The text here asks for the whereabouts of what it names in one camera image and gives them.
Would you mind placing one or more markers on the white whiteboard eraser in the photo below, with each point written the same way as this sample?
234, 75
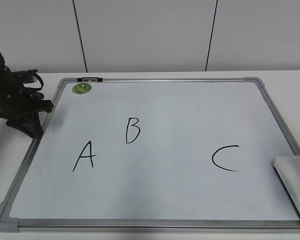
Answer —
288, 169

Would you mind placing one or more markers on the round green magnet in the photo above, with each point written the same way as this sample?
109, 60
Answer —
82, 88

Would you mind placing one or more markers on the white board with grey frame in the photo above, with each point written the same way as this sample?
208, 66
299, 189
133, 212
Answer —
190, 154

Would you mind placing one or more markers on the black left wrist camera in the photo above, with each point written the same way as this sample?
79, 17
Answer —
25, 76

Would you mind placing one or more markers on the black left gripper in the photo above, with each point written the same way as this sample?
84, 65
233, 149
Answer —
16, 104

